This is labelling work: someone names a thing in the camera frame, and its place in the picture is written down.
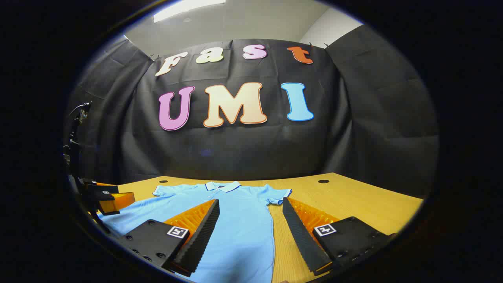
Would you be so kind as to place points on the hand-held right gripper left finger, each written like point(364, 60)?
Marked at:
point(198, 239)

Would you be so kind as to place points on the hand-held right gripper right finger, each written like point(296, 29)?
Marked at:
point(302, 239)

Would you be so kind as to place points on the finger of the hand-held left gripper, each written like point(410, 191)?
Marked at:
point(103, 189)
point(116, 202)

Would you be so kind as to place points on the light blue polo T-shirt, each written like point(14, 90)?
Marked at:
point(243, 236)

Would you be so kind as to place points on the black backdrop cloth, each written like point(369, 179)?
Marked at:
point(235, 149)

